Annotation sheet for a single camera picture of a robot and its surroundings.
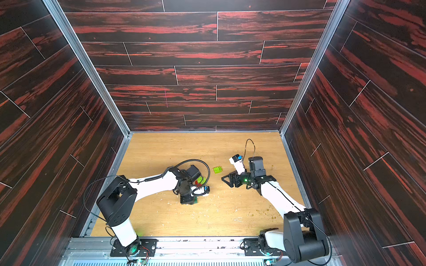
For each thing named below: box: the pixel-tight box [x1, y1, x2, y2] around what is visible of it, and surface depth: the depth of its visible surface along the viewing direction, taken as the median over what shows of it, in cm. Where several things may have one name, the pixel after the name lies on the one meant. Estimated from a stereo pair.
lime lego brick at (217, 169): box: [213, 165, 223, 175], surface depth 101 cm
